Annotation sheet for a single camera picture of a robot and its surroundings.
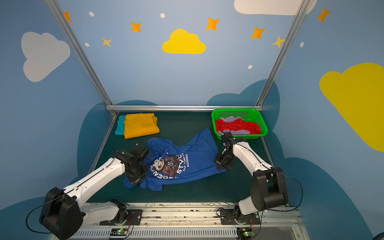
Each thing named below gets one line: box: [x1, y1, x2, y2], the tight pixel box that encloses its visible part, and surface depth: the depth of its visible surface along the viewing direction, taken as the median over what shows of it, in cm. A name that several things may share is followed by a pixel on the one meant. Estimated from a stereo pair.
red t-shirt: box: [215, 118, 261, 135], surface depth 110 cm
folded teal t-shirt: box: [115, 115, 126, 136], surface depth 110 cm
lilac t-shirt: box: [217, 116, 251, 135], surface depth 117 cm
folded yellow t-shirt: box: [124, 113, 160, 140], surface depth 110 cm
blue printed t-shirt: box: [123, 129, 226, 191], surface depth 97 cm
